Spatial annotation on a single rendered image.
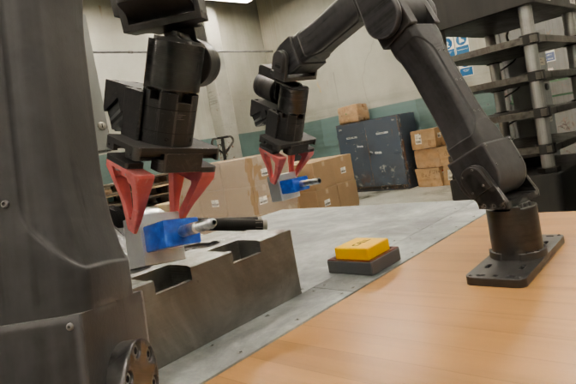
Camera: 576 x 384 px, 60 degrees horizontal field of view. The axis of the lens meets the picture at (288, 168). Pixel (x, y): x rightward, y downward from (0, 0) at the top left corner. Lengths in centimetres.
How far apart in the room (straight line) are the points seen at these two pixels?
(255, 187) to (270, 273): 383
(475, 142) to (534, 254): 16
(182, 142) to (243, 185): 399
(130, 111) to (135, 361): 34
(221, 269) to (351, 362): 19
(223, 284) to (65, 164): 39
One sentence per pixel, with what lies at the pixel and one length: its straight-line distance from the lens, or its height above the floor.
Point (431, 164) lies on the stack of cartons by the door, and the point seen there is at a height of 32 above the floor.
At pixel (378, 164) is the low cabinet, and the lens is 772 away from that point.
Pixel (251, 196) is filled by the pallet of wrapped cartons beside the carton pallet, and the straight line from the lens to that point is 447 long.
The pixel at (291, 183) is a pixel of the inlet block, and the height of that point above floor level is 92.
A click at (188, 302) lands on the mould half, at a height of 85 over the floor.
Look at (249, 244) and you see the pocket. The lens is 65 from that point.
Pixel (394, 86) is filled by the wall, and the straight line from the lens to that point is 805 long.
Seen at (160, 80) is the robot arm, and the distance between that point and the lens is 51.
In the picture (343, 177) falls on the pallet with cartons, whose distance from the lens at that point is 564.
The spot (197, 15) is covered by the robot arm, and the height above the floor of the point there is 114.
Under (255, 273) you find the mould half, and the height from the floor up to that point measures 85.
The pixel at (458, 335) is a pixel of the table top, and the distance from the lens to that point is 52.
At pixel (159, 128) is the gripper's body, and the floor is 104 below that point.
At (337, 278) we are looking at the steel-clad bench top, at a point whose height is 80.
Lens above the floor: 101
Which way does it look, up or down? 3 degrees down
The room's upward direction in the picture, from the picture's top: 10 degrees counter-clockwise
